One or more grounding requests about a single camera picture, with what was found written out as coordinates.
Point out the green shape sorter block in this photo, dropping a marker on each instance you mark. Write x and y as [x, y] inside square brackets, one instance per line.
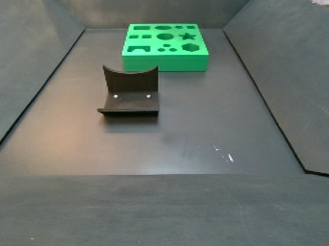
[173, 46]

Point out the black curved holder bracket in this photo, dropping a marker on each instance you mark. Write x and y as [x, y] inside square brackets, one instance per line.
[133, 92]

